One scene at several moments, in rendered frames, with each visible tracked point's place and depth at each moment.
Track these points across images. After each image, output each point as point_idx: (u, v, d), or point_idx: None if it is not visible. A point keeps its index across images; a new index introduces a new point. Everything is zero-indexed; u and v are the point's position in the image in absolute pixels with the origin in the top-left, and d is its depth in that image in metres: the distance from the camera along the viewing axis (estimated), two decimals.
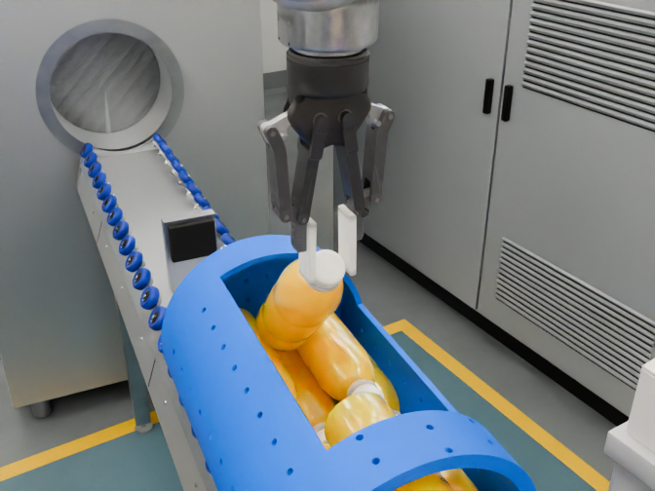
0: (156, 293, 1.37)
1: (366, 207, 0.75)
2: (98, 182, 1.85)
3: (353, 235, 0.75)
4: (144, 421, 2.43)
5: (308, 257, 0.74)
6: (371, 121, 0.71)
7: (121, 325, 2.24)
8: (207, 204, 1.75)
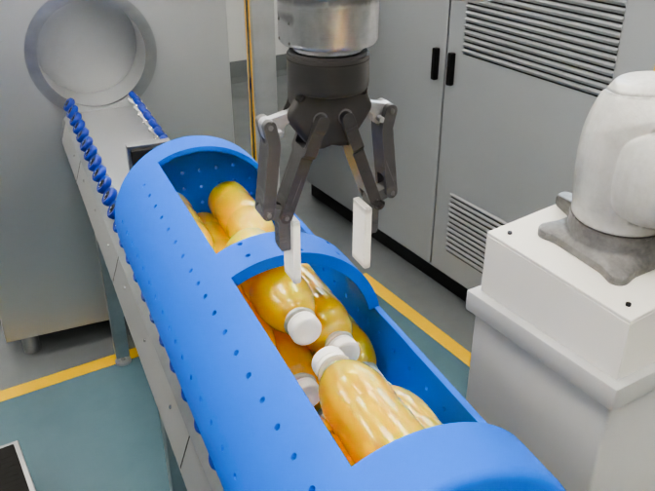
0: None
1: (382, 200, 0.76)
2: (78, 128, 2.12)
3: (368, 227, 0.76)
4: (124, 355, 2.70)
5: (292, 256, 0.74)
6: (374, 118, 0.71)
7: (101, 264, 2.51)
8: None
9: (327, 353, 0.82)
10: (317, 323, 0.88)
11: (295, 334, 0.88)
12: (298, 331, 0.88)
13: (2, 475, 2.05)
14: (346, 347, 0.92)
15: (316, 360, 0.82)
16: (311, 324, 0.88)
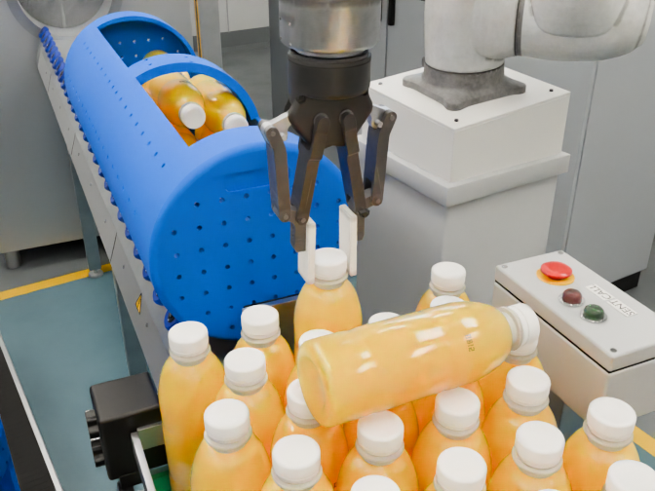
0: None
1: (367, 207, 0.75)
2: (49, 47, 2.41)
3: (354, 235, 0.75)
4: (96, 267, 2.99)
5: (307, 257, 0.74)
6: (373, 122, 0.71)
7: (74, 180, 2.80)
8: None
9: (337, 274, 0.76)
10: (197, 108, 1.21)
11: (187, 123, 1.21)
12: (187, 120, 1.21)
13: None
14: (240, 121, 1.24)
15: (323, 272, 0.75)
16: (193, 111, 1.21)
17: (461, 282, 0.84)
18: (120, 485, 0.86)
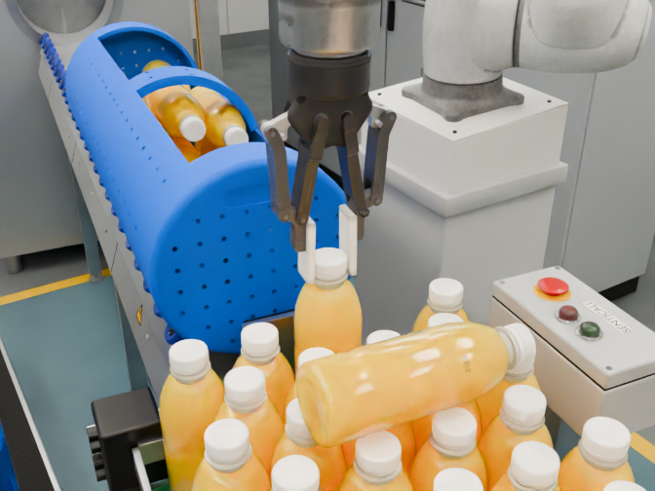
0: None
1: (367, 207, 0.75)
2: (50, 54, 2.42)
3: (354, 235, 0.75)
4: (96, 272, 3.00)
5: (307, 257, 0.74)
6: (372, 122, 0.71)
7: (74, 185, 2.81)
8: None
9: (337, 274, 0.76)
10: (197, 122, 1.22)
11: (187, 135, 1.22)
12: (187, 132, 1.22)
13: None
14: (240, 133, 1.25)
15: (323, 272, 0.75)
16: (194, 124, 1.22)
17: (458, 298, 0.85)
18: None
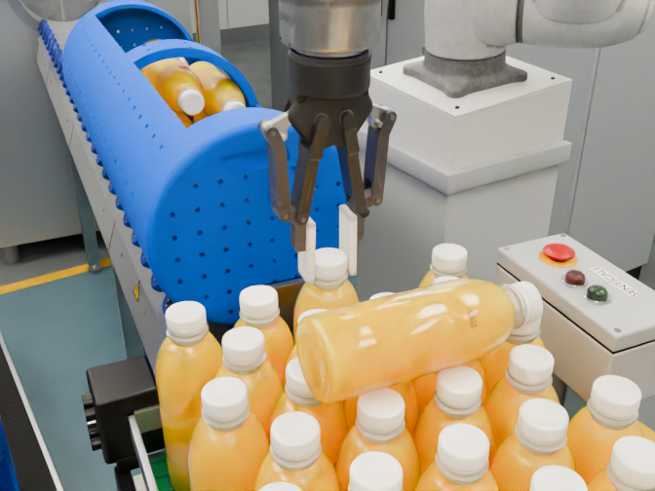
0: None
1: (367, 207, 0.75)
2: (48, 39, 2.40)
3: (354, 235, 0.75)
4: (95, 261, 2.98)
5: (307, 257, 0.74)
6: (373, 122, 0.71)
7: (73, 174, 2.79)
8: None
9: (337, 274, 0.76)
10: (196, 94, 1.20)
11: (185, 108, 1.20)
12: (185, 105, 1.20)
13: None
14: (239, 107, 1.23)
15: (323, 272, 0.75)
16: (192, 96, 1.20)
17: (462, 263, 0.83)
18: (117, 470, 0.84)
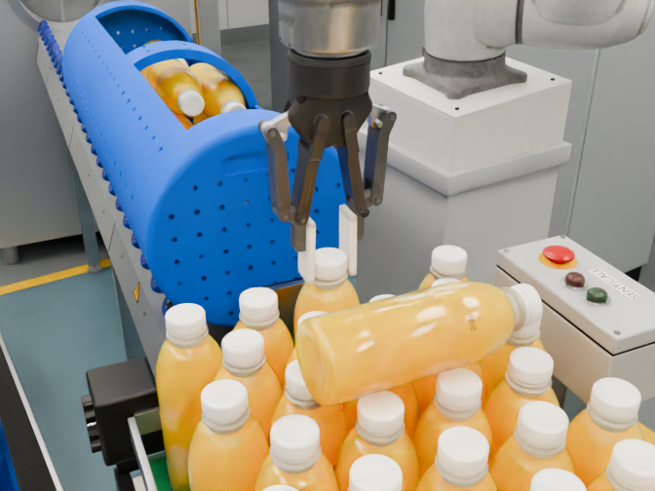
0: None
1: (367, 207, 0.75)
2: (47, 40, 2.40)
3: (354, 235, 0.75)
4: (95, 262, 2.98)
5: (307, 257, 0.74)
6: (372, 122, 0.71)
7: (73, 174, 2.79)
8: None
9: (337, 274, 0.76)
10: (195, 95, 1.20)
11: (185, 110, 1.20)
12: (185, 107, 1.20)
13: None
14: (239, 108, 1.23)
15: (323, 272, 0.75)
16: (192, 98, 1.20)
17: (462, 265, 0.83)
18: (117, 472, 0.84)
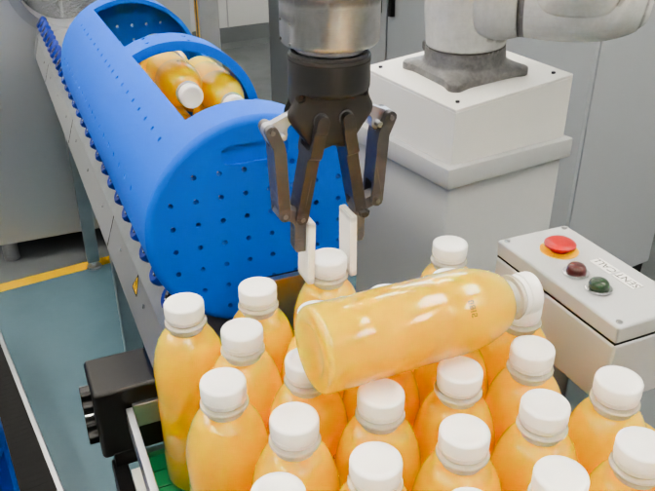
0: None
1: (367, 207, 0.75)
2: (47, 36, 2.40)
3: (354, 235, 0.75)
4: (95, 259, 2.97)
5: (307, 257, 0.74)
6: (372, 122, 0.71)
7: (72, 171, 2.78)
8: None
9: (337, 274, 0.76)
10: (195, 88, 1.19)
11: (184, 102, 1.20)
12: (184, 99, 1.20)
13: None
14: None
15: (323, 272, 0.75)
16: (191, 91, 1.19)
17: (463, 255, 0.82)
18: (115, 463, 0.84)
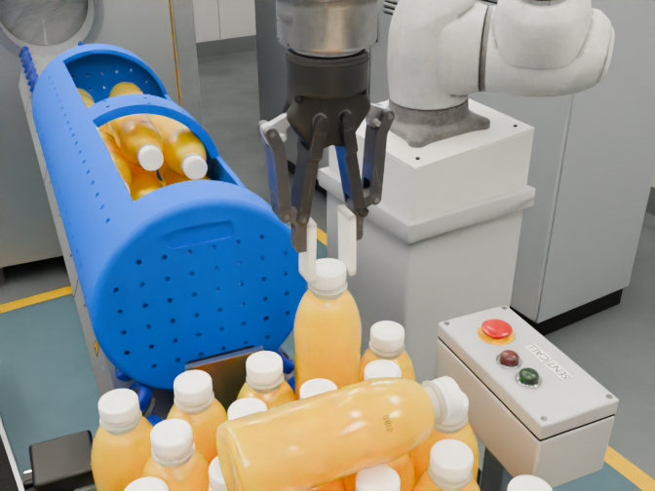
0: None
1: (366, 207, 0.75)
2: (27, 68, 2.41)
3: (353, 235, 0.75)
4: None
5: (308, 257, 0.74)
6: (371, 121, 0.71)
7: None
8: None
9: (272, 379, 0.79)
10: (154, 151, 1.21)
11: (144, 165, 1.21)
12: (144, 162, 1.21)
13: None
14: (198, 163, 1.24)
15: (257, 378, 0.78)
16: (150, 154, 1.21)
17: (399, 343, 0.84)
18: None
